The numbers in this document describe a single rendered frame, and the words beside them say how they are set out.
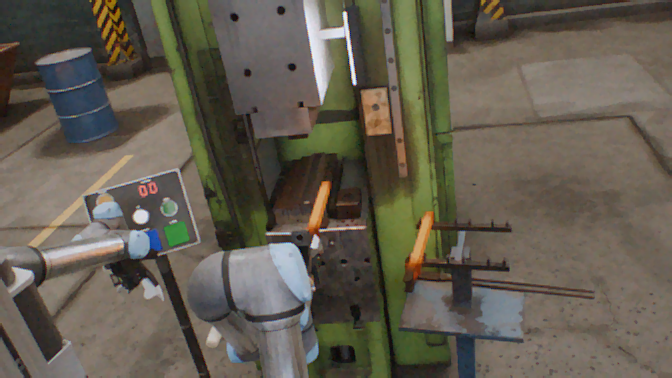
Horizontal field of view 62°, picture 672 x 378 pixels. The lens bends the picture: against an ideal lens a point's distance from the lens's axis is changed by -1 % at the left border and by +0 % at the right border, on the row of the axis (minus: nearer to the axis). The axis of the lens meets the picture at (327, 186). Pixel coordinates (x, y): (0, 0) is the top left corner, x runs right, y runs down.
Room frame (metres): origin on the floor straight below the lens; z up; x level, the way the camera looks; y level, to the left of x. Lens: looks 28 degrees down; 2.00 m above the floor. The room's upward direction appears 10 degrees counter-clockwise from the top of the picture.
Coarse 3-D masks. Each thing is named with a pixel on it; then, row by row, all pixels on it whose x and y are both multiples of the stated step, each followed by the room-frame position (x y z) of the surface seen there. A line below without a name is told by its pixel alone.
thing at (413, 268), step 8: (424, 216) 1.64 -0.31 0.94; (432, 216) 1.64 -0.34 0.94; (424, 224) 1.59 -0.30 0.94; (424, 232) 1.55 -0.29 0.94; (416, 240) 1.51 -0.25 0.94; (424, 240) 1.50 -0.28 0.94; (416, 248) 1.47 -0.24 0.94; (416, 256) 1.42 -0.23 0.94; (408, 264) 1.38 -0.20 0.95; (416, 264) 1.38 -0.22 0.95; (408, 272) 1.34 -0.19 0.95; (416, 272) 1.37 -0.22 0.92; (408, 280) 1.30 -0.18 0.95; (408, 288) 1.30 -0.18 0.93
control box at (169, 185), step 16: (160, 176) 1.83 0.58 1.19; (176, 176) 1.83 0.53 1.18; (96, 192) 1.78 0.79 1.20; (112, 192) 1.78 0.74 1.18; (128, 192) 1.79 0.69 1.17; (144, 192) 1.79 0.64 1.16; (160, 192) 1.80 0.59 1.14; (176, 192) 1.80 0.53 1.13; (128, 208) 1.76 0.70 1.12; (144, 208) 1.76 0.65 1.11; (160, 208) 1.77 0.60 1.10; (176, 208) 1.77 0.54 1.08; (128, 224) 1.73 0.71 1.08; (144, 224) 1.73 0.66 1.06; (160, 224) 1.74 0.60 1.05; (192, 224) 1.75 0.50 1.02; (160, 240) 1.71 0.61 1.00; (192, 240) 1.72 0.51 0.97
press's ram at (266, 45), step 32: (224, 0) 1.82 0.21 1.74; (256, 0) 1.80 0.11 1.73; (288, 0) 1.78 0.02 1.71; (320, 0) 2.10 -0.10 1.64; (224, 32) 1.82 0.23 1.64; (256, 32) 1.80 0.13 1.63; (288, 32) 1.78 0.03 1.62; (320, 32) 1.95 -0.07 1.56; (224, 64) 1.82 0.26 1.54; (256, 64) 1.80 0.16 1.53; (288, 64) 1.78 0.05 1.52; (320, 64) 1.87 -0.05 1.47; (256, 96) 1.81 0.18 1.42; (288, 96) 1.79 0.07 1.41; (320, 96) 1.77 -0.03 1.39
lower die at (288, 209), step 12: (312, 156) 2.18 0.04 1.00; (324, 156) 2.17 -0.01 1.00; (336, 156) 2.17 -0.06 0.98; (300, 168) 2.10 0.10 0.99; (324, 168) 2.06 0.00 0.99; (288, 180) 2.03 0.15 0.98; (300, 180) 2.00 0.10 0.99; (288, 192) 1.93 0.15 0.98; (300, 192) 1.89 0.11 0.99; (312, 192) 1.86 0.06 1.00; (276, 204) 1.85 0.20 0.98; (288, 204) 1.82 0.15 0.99; (300, 204) 1.80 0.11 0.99; (312, 204) 1.79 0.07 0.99; (276, 216) 1.81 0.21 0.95; (288, 216) 1.81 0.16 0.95; (300, 216) 1.80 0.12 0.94; (324, 216) 1.78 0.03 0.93
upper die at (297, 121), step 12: (300, 108) 1.78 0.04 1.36; (312, 108) 1.86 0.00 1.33; (252, 120) 1.82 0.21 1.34; (264, 120) 1.81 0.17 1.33; (276, 120) 1.80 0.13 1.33; (288, 120) 1.79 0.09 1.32; (300, 120) 1.78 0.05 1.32; (312, 120) 1.82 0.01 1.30; (264, 132) 1.81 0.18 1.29; (276, 132) 1.80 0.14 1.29; (288, 132) 1.79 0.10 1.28; (300, 132) 1.78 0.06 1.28
